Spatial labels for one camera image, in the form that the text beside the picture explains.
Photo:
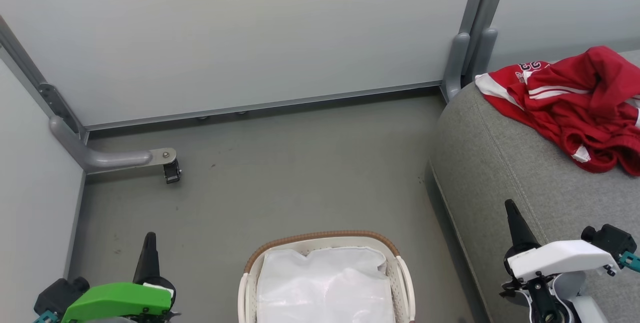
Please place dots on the short grey support foot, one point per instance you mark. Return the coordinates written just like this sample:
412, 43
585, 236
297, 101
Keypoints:
456, 68
486, 53

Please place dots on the white garment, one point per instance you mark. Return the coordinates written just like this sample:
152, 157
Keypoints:
325, 288

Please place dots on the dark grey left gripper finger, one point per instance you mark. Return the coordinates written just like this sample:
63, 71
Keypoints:
149, 263

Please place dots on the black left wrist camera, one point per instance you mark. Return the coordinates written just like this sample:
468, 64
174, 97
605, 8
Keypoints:
60, 295

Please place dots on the grey partition bottom rail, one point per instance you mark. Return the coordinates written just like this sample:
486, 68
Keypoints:
260, 105

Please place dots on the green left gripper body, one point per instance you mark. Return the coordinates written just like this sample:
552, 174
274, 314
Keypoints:
117, 299

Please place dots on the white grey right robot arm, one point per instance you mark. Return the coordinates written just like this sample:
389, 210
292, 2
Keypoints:
575, 293

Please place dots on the grey fabric sofa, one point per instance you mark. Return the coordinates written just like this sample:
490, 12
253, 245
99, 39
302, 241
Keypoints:
490, 163

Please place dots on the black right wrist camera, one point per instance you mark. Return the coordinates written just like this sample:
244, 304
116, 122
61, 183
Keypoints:
610, 240

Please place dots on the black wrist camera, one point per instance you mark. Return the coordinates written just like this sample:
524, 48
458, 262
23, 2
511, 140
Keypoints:
610, 240
60, 295

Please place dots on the small black caster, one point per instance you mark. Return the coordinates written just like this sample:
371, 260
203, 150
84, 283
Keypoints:
172, 172

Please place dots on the long grey support foot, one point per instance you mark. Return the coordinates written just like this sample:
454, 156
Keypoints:
100, 158

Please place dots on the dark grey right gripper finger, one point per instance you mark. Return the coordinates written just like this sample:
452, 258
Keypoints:
519, 228

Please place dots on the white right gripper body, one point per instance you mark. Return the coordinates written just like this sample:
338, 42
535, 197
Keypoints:
560, 258

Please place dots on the red jersey with white trim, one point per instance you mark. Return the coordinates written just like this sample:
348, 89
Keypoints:
565, 75

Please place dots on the white basket with brown rim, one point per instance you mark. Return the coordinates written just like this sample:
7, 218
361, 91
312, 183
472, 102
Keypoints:
402, 283

